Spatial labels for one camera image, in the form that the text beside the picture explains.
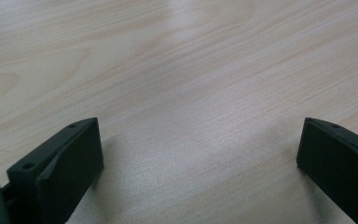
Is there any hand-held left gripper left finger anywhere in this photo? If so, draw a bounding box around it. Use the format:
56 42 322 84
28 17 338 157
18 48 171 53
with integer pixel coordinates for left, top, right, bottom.
7 117 104 224

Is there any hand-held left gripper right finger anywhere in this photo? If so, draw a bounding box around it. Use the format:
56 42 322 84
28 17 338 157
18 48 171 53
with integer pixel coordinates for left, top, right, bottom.
296 117 358 224

